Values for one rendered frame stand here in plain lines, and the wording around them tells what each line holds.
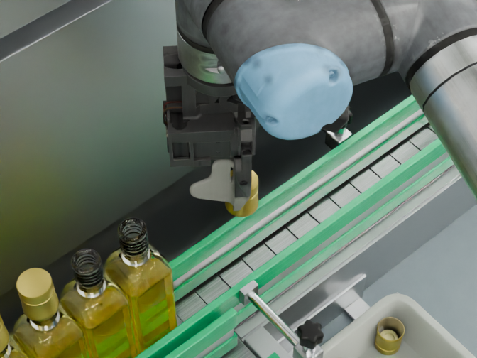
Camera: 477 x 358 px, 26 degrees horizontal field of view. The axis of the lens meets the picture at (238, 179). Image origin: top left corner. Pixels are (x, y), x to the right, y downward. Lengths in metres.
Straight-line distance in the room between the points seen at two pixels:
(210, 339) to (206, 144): 0.31
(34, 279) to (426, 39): 0.44
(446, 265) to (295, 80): 0.82
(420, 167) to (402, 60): 0.57
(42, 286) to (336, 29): 0.40
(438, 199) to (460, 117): 0.67
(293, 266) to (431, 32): 0.56
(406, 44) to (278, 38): 0.10
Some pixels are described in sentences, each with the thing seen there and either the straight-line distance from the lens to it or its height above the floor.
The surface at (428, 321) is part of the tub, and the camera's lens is 1.35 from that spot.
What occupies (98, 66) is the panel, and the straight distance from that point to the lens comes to 1.05.
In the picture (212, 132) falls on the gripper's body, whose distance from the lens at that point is 0.94.
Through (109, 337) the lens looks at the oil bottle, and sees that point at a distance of 1.12.
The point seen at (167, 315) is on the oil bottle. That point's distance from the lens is 1.17.
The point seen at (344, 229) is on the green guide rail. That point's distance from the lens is 1.32.
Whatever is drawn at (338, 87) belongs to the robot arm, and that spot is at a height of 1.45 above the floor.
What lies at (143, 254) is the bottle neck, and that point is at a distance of 1.07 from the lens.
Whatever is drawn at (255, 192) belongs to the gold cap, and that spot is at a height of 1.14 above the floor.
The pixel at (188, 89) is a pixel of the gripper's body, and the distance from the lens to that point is 0.92.
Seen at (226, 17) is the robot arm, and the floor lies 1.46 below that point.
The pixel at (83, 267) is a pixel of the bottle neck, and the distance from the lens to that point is 1.06.
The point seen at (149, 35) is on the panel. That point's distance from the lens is 1.07.
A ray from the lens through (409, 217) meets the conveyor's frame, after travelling 1.39.
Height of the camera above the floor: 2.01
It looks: 53 degrees down
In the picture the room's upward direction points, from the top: straight up
